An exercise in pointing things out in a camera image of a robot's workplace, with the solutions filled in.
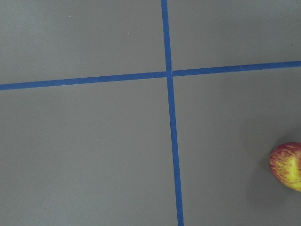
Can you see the red yellow apple left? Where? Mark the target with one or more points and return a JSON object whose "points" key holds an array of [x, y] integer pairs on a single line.
{"points": [[285, 164]]}

